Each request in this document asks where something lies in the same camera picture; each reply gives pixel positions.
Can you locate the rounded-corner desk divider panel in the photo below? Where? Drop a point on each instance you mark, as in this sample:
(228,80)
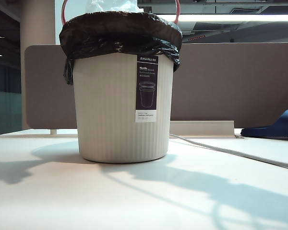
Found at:
(45,91)

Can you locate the white divider support post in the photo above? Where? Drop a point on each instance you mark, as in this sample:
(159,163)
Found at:
(53,132)

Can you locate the white crumpled plastic trash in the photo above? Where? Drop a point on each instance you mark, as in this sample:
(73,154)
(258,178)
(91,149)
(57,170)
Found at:
(110,5)

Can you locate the cream ribbed plastic trash can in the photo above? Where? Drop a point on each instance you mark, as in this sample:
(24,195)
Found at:
(105,107)

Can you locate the navy blue slipper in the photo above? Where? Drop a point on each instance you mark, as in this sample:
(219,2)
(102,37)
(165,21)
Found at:
(278,129)

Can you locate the dark product label sticker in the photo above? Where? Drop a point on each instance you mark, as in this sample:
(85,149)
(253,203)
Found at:
(147,95)

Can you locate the long desk divider panel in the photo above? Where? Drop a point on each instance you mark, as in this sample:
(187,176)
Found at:
(230,83)

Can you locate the ceiling light strip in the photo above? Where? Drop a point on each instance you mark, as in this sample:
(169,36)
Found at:
(230,18)

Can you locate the black garbage bag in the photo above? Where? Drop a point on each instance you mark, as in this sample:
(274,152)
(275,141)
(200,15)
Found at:
(98,36)

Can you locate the red LED sign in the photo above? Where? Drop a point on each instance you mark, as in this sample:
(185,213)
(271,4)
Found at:
(196,37)

